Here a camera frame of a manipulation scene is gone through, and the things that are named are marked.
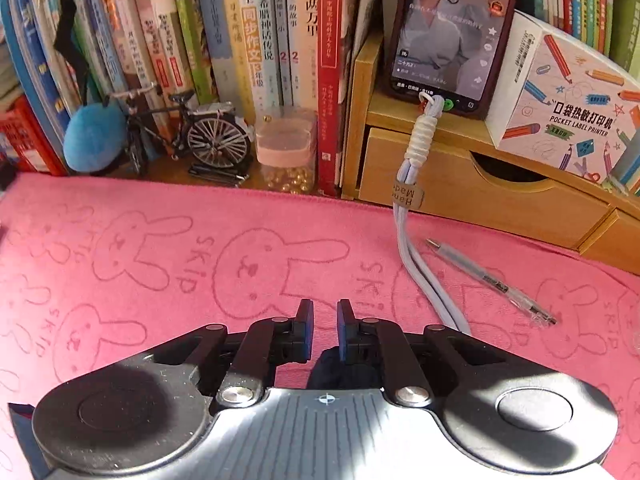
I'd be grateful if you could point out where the clear jar with pink lid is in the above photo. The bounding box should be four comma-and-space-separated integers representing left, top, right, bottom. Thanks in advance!
255, 110, 319, 194

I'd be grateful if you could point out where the white braided phone lanyard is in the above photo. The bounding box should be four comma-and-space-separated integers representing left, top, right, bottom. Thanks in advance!
391, 91, 474, 336

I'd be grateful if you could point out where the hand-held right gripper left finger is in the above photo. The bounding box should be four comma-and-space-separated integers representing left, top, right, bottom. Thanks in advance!
150, 299, 316, 408

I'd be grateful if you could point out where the smartphone in dark case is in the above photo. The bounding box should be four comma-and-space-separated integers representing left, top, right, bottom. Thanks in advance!
382, 0, 524, 121

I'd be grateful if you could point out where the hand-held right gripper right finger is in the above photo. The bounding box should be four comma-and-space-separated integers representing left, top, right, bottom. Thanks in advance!
336, 299, 506, 408

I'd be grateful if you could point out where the blue egg-shaped plush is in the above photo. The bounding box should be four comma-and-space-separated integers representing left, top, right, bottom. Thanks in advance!
62, 102, 129, 174

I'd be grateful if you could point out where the pink rabbit-print mat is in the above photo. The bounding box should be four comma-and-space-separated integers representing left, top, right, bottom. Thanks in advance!
0, 172, 640, 480

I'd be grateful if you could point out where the row of tall children's books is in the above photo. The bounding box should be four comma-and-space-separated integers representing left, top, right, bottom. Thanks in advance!
0, 0, 381, 199

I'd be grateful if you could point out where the black model bicycle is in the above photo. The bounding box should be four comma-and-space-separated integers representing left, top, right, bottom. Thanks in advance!
107, 85, 254, 184

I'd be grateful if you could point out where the clear ballpoint pen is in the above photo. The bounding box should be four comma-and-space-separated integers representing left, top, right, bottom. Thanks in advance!
425, 238, 559, 329

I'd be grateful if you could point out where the white pencil-print carton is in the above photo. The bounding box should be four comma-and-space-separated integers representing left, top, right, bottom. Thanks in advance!
485, 10, 640, 196

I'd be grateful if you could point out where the wooden drawer organizer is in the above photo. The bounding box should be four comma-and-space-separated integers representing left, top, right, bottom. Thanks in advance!
341, 30, 640, 276

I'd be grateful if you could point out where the red plastic crate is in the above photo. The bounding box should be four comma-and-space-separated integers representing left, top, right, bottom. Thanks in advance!
0, 95, 66, 176

